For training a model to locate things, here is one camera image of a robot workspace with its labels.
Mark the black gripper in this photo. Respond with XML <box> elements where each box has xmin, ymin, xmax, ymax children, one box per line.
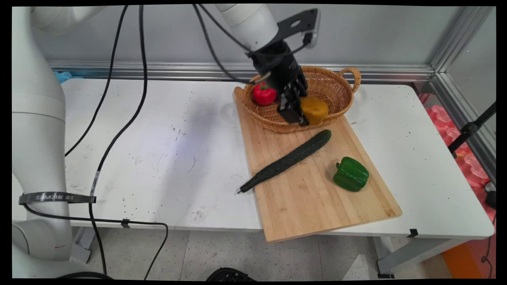
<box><xmin>250</xmin><ymin>39</ymin><xmax>310</xmax><ymax>127</ymax></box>

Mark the yellow bell pepper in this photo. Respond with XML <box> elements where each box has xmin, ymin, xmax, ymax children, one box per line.
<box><xmin>300</xmin><ymin>97</ymin><xmax>329</xmax><ymax>127</ymax></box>

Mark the red bell pepper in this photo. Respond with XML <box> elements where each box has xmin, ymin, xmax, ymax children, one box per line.
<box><xmin>253</xmin><ymin>82</ymin><xmax>277</xmax><ymax>106</ymax></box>

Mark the dark green cucumber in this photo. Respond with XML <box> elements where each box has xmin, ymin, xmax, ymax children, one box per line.
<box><xmin>238</xmin><ymin>129</ymin><xmax>332</xmax><ymax>194</ymax></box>

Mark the green bell pepper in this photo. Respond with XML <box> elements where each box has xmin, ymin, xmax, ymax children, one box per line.
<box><xmin>333</xmin><ymin>156</ymin><xmax>370</xmax><ymax>192</ymax></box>

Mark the wooden cutting board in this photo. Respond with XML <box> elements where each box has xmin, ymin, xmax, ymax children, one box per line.
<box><xmin>234</xmin><ymin>94</ymin><xmax>403</xmax><ymax>243</ymax></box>

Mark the black tripod stand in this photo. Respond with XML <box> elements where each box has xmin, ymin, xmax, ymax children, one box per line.
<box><xmin>448</xmin><ymin>102</ymin><xmax>496</xmax><ymax>159</ymax></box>

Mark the red foam floor mat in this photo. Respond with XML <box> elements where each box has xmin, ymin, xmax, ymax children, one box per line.
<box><xmin>419</xmin><ymin>93</ymin><xmax>496</xmax><ymax>238</ymax></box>

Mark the black round floor object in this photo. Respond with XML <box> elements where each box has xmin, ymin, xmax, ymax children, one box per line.
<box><xmin>205</xmin><ymin>267</ymin><xmax>257</xmax><ymax>282</ymax></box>

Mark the grey table leg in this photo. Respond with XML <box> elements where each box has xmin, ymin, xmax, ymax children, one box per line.
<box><xmin>374</xmin><ymin>236</ymin><xmax>471</xmax><ymax>279</ymax></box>
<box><xmin>71</xmin><ymin>226</ymin><xmax>97</xmax><ymax>264</ymax></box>

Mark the orange floor board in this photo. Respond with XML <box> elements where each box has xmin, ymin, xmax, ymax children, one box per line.
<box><xmin>441</xmin><ymin>241</ymin><xmax>484</xmax><ymax>280</ymax></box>

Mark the blue plastic sheet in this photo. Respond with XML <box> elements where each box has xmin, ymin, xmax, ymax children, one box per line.
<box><xmin>53</xmin><ymin>70</ymin><xmax>104</xmax><ymax>84</ymax></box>

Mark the woven wicker basket with handles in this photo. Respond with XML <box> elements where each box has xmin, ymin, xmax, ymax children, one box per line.
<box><xmin>234</xmin><ymin>66</ymin><xmax>362</xmax><ymax>133</ymax></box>

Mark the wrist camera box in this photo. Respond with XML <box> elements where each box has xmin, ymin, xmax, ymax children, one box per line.
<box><xmin>304</xmin><ymin>9</ymin><xmax>321</xmax><ymax>49</ymax></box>

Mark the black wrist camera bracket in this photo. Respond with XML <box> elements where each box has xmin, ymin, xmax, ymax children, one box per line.
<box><xmin>276</xmin><ymin>9</ymin><xmax>319</xmax><ymax>49</ymax></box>

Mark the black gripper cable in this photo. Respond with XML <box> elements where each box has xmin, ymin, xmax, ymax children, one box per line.
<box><xmin>193</xmin><ymin>4</ymin><xmax>272</xmax><ymax>84</ymax></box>

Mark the aluminium long frame rail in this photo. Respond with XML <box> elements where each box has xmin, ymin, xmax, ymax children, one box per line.
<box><xmin>48</xmin><ymin>61</ymin><xmax>435</xmax><ymax>84</ymax></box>

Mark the aluminium end frame rail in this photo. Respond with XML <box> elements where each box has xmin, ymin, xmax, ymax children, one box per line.
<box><xmin>430</xmin><ymin>72</ymin><xmax>496</xmax><ymax>183</ymax></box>

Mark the aluminium corner frame post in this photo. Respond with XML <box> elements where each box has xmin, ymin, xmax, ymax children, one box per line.
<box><xmin>430</xmin><ymin>6</ymin><xmax>496</xmax><ymax>74</ymax></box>

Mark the black cable with white label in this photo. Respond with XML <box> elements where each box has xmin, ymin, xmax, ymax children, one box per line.
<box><xmin>88</xmin><ymin>5</ymin><xmax>149</xmax><ymax>276</ymax></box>

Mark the black device with cable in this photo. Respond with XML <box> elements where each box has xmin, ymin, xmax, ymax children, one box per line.
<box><xmin>480</xmin><ymin>180</ymin><xmax>497</xmax><ymax>278</ymax></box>

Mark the black printed velcro strap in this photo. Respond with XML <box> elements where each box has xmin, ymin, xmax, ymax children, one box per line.
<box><xmin>18</xmin><ymin>192</ymin><xmax>97</xmax><ymax>205</ymax></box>

